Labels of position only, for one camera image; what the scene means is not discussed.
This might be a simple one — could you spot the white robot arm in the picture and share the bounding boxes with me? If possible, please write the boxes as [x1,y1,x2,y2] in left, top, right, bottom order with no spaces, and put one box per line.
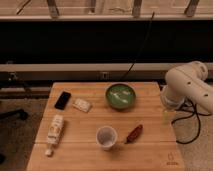
[160,61,213,114]

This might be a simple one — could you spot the green ceramic bowl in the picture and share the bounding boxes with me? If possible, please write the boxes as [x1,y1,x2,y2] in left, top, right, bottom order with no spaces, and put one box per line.
[105,83,136,110]

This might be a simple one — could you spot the small white packet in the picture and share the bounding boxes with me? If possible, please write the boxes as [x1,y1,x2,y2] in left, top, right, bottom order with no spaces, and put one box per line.
[73,98,92,112]

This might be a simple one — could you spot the black smartphone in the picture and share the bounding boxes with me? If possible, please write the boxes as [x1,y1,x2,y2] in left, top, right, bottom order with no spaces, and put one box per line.
[54,91,71,110]

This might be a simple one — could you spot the white lotion bottle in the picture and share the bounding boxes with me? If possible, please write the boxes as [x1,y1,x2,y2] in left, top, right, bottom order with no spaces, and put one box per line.
[45,115,64,157]

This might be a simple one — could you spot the black office chair base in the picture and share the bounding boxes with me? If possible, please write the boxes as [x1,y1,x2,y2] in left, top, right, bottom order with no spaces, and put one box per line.
[0,109,28,120]

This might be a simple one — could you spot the black cable on wall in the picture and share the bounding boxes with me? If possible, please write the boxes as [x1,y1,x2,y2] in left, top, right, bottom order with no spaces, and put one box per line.
[118,11,156,83]

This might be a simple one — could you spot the black floor cables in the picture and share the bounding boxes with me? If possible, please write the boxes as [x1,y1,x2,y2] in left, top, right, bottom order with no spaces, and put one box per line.
[170,99,213,145]

